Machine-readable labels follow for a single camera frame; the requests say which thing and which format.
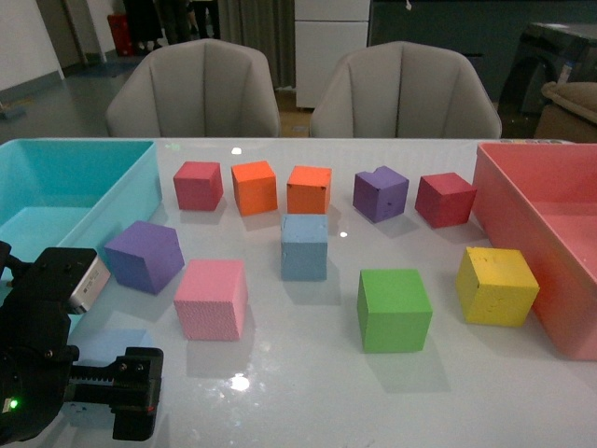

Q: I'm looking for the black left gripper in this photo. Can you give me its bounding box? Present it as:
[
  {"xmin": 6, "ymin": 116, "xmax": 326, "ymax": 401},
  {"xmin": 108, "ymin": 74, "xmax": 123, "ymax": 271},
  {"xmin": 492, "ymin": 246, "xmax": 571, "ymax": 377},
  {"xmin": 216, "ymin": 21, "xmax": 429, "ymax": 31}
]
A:
[{"xmin": 1, "ymin": 243, "xmax": 164, "ymax": 443}]

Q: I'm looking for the light blue foam block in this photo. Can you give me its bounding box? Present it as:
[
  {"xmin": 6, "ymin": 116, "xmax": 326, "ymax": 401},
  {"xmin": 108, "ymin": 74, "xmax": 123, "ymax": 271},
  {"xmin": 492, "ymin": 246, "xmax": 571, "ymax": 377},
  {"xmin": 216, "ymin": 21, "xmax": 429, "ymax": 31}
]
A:
[{"xmin": 281, "ymin": 214, "xmax": 328, "ymax": 281}]

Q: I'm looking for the pink foam block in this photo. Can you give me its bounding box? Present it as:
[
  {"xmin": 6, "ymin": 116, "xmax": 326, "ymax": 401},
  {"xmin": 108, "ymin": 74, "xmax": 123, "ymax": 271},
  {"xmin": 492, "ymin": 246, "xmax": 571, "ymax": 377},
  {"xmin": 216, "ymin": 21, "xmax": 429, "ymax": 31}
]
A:
[{"xmin": 174, "ymin": 259, "xmax": 248, "ymax": 342}]

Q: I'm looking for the cyan plastic bin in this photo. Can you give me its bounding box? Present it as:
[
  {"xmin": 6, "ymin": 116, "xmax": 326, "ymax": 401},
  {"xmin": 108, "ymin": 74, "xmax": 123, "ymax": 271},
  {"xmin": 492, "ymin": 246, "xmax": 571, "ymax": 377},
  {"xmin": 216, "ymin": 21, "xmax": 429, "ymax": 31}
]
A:
[{"xmin": 1, "ymin": 139, "xmax": 161, "ymax": 260}]

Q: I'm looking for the magenta red foam block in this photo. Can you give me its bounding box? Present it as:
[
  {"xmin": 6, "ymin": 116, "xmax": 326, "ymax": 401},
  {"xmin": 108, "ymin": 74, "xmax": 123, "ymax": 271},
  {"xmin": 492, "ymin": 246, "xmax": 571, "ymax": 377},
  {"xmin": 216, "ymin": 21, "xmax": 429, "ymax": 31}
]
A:
[{"xmin": 174, "ymin": 161, "xmax": 223, "ymax": 211}]

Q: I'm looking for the orange foam block left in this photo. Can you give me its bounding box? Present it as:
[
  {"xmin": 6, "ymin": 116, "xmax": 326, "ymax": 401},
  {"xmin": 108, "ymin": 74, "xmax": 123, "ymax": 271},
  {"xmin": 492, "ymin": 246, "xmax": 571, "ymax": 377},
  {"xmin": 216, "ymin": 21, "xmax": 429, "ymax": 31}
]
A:
[{"xmin": 231, "ymin": 161, "xmax": 278, "ymax": 217}]

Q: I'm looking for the orange foam block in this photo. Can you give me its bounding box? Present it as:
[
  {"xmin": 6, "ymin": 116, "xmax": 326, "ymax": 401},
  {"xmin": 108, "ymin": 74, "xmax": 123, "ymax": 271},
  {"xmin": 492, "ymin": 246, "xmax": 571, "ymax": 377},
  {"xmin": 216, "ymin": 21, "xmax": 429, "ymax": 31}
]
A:
[
  {"xmin": 286, "ymin": 165, "xmax": 332, "ymax": 215},
  {"xmin": 231, "ymin": 161, "xmax": 278, "ymax": 217}
]

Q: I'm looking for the orange foam block right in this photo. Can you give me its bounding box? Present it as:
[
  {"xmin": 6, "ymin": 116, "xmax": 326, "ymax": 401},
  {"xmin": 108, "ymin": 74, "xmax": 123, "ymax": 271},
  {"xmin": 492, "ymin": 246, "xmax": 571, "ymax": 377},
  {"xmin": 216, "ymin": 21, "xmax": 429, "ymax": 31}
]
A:
[{"xmin": 286, "ymin": 165, "xmax": 332, "ymax": 215}]

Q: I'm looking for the green foam block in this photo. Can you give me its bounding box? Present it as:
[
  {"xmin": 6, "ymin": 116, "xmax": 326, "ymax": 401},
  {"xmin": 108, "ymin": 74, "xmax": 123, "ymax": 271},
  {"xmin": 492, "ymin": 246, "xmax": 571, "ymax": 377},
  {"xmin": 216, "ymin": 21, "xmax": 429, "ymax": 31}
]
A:
[{"xmin": 357, "ymin": 269, "xmax": 433, "ymax": 354}]

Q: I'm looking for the left grey chair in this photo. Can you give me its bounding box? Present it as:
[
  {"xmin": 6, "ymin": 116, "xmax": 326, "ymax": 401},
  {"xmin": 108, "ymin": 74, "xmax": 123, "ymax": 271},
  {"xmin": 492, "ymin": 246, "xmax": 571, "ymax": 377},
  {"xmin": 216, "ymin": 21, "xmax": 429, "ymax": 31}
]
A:
[{"xmin": 105, "ymin": 39, "xmax": 281, "ymax": 138}]

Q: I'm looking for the grey chair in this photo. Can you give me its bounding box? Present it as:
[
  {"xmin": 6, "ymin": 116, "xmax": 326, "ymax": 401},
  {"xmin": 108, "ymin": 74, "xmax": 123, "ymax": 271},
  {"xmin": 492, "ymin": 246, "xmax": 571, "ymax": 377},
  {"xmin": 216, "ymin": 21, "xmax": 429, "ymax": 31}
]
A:
[
  {"xmin": 310, "ymin": 41, "xmax": 502, "ymax": 139},
  {"xmin": 105, "ymin": 39, "xmax": 281, "ymax": 138}
]

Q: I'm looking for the notched purple foam block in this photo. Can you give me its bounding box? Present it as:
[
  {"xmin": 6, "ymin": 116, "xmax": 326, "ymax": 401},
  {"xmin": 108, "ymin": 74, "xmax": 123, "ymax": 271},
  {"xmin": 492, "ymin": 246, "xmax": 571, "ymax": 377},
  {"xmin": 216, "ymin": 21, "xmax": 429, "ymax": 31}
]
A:
[{"xmin": 353, "ymin": 165, "xmax": 410, "ymax": 223}]

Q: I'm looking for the person in black clothes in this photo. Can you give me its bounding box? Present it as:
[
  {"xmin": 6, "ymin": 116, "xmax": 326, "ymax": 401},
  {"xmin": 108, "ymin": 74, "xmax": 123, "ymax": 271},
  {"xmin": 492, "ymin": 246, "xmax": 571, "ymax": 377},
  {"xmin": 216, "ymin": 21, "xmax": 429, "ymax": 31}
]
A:
[{"xmin": 123, "ymin": 0, "xmax": 162, "ymax": 55}]

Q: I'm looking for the red fire extinguisher box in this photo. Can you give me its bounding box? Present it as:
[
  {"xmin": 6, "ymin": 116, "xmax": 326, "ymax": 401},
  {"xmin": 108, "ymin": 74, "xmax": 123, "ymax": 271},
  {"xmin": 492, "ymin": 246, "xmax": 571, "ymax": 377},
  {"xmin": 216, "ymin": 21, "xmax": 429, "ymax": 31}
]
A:
[{"xmin": 107, "ymin": 14, "xmax": 133, "ymax": 57}]

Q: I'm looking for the dark red foam block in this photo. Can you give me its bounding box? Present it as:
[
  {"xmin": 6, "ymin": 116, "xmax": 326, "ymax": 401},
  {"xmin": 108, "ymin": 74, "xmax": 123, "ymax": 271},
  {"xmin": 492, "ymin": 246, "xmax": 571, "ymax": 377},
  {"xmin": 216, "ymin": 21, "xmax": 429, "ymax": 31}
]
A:
[{"xmin": 415, "ymin": 173, "xmax": 477, "ymax": 229}]

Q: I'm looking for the yellow foam block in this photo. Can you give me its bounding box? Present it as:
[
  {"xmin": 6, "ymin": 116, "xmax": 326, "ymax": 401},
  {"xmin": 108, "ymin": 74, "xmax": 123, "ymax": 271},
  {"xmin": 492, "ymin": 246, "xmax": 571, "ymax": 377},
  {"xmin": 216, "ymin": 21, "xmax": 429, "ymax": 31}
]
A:
[{"xmin": 455, "ymin": 247, "xmax": 540, "ymax": 328}]

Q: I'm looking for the grey curtain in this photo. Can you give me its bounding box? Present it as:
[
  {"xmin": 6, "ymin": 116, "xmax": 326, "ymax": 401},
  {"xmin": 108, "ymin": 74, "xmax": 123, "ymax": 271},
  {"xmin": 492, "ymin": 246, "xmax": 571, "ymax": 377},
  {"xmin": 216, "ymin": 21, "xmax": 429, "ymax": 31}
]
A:
[{"xmin": 217, "ymin": 0, "xmax": 296, "ymax": 88}]

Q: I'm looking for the right grey chair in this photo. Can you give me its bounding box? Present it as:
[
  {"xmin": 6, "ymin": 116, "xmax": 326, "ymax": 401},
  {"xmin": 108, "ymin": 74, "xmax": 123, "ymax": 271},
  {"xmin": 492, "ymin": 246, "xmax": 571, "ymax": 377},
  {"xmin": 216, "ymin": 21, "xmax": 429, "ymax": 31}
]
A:
[{"xmin": 310, "ymin": 41, "xmax": 502, "ymax": 139}]

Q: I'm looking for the white drawer cabinet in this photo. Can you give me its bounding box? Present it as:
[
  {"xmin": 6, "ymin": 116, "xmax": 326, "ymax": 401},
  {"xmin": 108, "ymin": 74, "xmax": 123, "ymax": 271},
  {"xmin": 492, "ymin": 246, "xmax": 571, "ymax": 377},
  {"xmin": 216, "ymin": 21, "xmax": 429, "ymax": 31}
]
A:
[{"xmin": 294, "ymin": 0, "xmax": 370, "ymax": 108}]

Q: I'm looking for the pink plastic bin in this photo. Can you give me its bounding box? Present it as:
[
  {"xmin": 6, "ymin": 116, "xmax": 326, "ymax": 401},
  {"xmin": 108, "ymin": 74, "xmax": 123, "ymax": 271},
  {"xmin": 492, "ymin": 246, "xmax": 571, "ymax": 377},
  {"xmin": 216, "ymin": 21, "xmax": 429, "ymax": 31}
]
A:
[{"xmin": 473, "ymin": 142, "xmax": 596, "ymax": 360}]

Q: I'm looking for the beige sofa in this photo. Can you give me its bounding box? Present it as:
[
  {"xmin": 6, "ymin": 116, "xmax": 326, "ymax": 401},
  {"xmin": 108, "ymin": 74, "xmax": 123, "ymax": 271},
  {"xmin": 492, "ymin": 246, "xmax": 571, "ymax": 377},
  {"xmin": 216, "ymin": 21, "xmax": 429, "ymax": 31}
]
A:
[{"xmin": 535, "ymin": 82, "xmax": 596, "ymax": 143}]

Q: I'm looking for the black appliance with label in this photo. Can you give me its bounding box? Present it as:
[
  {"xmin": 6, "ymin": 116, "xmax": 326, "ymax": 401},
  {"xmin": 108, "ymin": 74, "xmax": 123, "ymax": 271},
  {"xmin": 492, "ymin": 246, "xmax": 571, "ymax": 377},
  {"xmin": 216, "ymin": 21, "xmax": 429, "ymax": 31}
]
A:
[{"xmin": 498, "ymin": 22, "xmax": 596, "ymax": 119}]

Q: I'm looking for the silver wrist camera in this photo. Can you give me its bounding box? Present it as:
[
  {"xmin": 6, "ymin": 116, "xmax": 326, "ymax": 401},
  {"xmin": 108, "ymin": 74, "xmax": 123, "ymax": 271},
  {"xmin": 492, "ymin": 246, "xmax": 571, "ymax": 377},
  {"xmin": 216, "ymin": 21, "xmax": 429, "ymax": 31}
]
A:
[{"xmin": 68, "ymin": 255, "xmax": 111, "ymax": 315}]

